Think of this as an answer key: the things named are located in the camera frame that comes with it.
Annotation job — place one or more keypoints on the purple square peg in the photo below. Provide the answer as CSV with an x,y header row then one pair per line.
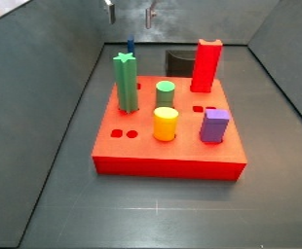
x,y
214,125

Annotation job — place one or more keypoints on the black curved stand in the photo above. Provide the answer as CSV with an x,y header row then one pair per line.
x,y
179,63

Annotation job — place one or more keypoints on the tall red peg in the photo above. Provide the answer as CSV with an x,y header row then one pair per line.
x,y
207,56

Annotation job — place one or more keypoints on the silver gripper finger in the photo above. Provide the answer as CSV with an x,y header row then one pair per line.
x,y
110,9
150,14

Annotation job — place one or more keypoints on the yellow cylinder peg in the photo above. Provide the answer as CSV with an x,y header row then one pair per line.
x,y
165,123

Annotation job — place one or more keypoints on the red peg board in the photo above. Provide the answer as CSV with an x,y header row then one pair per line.
x,y
158,144

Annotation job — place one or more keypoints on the green star peg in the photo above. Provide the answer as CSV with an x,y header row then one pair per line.
x,y
124,65

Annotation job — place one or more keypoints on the blue two-legged peg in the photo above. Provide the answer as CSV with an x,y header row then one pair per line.
x,y
130,44

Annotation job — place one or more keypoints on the green cylinder peg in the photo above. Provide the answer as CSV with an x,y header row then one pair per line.
x,y
165,94

